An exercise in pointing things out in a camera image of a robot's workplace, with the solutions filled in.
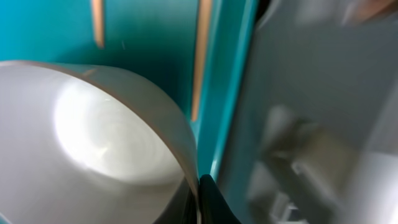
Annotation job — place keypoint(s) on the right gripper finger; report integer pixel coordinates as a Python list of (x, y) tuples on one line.
[(213, 207)]

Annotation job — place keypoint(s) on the grey metal bowl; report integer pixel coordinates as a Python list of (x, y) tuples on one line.
[(93, 144)]

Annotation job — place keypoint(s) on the grey dishwasher rack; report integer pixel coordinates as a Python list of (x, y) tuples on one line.
[(314, 137)]

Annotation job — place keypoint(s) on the teal serving tray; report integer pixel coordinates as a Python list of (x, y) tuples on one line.
[(155, 39)]

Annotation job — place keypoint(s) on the right wooden chopstick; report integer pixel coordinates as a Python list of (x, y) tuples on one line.
[(203, 26)]

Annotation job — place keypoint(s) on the wooden chopstick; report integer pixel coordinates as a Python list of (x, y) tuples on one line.
[(203, 26), (97, 10)]

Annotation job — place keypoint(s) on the left wooden chopstick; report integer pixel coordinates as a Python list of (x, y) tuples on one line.
[(97, 10)]

